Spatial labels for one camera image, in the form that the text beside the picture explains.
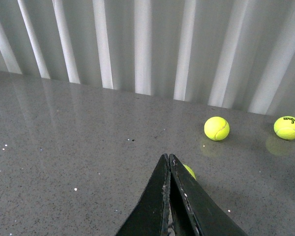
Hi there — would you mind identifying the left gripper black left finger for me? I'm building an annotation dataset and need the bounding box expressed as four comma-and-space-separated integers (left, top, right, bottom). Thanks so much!
116, 154, 171, 236

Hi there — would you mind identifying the grey pleated curtain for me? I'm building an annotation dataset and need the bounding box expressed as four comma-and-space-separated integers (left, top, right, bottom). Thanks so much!
0, 0, 295, 116

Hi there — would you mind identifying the tennis ball plain seam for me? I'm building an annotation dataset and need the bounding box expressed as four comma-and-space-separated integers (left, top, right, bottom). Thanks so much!
204, 117, 230, 141

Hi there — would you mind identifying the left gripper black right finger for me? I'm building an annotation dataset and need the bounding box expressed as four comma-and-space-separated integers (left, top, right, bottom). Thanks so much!
169, 154, 247, 236

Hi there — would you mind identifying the tennis ball front left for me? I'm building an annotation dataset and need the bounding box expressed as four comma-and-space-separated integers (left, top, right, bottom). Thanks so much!
183, 164, 196, 179

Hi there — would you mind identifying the tennis ball Wilson 3 logo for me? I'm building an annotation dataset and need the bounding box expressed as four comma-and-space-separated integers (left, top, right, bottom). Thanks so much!
273, 116, 295, 140

